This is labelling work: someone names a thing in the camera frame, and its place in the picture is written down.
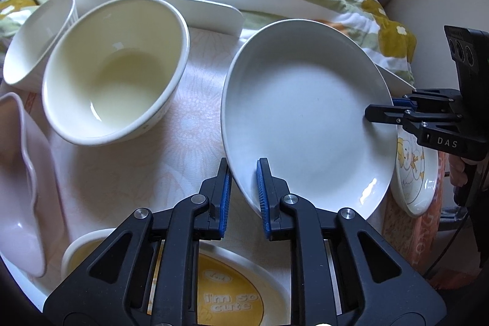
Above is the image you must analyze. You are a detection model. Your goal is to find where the duck pattern white plate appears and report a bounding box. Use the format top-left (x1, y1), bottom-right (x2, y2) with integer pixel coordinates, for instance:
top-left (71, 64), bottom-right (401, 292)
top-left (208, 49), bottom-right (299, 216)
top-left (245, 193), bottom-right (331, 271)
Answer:
top-left (390, 126), bottom-right (439, 218)

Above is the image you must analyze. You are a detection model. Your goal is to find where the large white deep plate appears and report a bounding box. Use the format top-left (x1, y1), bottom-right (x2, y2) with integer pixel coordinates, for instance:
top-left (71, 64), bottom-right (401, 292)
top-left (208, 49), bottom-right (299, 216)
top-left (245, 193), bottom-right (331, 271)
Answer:
top-left (220, 19), bottom-right (397, 218)

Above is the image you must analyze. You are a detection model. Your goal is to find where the pink wavy-edged bowl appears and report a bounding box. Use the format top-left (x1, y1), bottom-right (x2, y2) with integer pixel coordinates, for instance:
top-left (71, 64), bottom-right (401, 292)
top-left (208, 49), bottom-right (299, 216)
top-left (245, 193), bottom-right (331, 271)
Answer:
top-left (1, 93), bottom-right (65, 277)

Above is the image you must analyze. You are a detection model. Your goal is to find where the cream ceramic bowl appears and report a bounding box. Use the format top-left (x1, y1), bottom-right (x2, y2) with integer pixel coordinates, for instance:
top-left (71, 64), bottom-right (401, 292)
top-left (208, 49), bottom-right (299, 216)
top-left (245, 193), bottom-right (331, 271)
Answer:
top-left (42, 0), bottom-right (190, 146)

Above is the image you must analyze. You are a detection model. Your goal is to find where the small white ribbed bowl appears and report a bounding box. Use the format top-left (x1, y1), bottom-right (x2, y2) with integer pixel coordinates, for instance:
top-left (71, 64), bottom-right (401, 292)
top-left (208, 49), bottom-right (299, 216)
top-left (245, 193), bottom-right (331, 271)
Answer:
top-left (2, 0), bottom-right (78, 93)

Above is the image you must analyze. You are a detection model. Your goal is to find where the person right hand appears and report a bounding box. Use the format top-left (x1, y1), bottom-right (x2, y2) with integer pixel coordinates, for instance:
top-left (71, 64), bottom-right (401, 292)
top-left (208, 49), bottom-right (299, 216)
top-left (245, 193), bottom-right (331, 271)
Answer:
top-left (448, 155), bottom-right (468, 187)

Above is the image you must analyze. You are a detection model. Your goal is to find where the white tray rim right segment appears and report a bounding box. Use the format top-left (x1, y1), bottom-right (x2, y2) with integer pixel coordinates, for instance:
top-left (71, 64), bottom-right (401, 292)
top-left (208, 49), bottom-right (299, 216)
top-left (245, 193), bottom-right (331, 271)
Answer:
top-left (376, 64), bottom-right (415, 97)

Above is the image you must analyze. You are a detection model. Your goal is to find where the small cream bowl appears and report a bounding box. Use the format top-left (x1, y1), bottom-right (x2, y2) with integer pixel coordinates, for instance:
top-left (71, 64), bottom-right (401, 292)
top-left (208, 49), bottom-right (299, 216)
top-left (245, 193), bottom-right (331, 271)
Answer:
top-left (61, 228), bottom-right (114, 280)

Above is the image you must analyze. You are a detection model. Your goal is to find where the orange floral cloth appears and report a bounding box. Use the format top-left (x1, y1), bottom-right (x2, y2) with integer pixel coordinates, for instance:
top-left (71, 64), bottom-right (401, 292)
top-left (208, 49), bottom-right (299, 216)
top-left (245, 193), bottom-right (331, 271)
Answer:
top-left (381, 153), bottom-right (447, 273)

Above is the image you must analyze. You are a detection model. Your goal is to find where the yellow cute print plate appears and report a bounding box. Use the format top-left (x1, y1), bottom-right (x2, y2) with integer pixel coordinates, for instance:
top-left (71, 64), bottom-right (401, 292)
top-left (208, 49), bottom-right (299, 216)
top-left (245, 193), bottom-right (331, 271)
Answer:
top-left (197, 243), bottom-right (290, 325)

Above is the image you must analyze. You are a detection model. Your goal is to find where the pink white table cloth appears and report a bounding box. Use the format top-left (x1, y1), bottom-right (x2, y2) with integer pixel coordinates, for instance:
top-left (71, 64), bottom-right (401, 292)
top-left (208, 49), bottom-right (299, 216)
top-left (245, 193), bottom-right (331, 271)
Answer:
top-left (8, 29), bottom-right (242, 309)

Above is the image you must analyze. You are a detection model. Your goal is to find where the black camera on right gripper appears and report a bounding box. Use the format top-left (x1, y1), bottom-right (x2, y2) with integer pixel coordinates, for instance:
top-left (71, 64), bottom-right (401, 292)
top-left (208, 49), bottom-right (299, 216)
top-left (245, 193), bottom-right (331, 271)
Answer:
top-left (444, 26), bottom-right (488, 117)

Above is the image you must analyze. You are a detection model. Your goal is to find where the black cable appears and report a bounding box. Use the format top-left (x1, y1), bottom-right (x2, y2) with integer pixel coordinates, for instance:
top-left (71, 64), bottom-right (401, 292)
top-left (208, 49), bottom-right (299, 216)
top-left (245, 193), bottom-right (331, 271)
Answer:
top-left (423, 208), bottom-right (471, 279)

